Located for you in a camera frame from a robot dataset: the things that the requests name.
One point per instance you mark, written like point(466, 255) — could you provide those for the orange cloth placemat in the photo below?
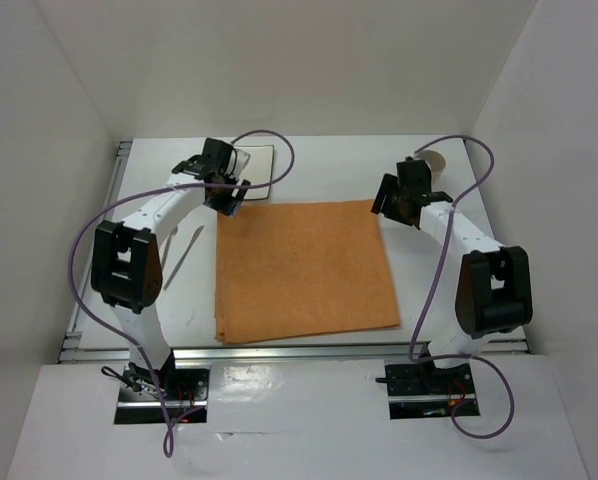
point(301, 269)

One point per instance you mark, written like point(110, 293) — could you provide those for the beige paper cup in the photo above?
point(435, 161)

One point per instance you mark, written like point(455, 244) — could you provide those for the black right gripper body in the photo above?
point(400, 190)

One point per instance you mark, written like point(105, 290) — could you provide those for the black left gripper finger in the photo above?
point(216, 198)
point(234, 196)

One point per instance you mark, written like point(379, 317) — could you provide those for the silver knife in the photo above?
point(183, 257)

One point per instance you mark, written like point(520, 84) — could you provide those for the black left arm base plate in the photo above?
point(186, 398)

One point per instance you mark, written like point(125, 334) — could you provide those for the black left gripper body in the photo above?
point(222, 174)

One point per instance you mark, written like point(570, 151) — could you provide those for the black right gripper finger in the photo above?
point(404, 212)
point(384, 198)

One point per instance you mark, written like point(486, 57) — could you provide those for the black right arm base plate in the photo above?
point(421, 391)

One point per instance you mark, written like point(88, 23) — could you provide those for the white square plate black rim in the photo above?
point(259, 170)

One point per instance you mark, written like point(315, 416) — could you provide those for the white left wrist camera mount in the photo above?
point(239, 161)

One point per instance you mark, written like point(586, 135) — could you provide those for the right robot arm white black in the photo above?
point(493, 290)

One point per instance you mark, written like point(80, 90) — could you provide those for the silver spoon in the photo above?
point(167, 247)

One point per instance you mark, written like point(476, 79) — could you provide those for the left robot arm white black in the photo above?
point(126, 265)

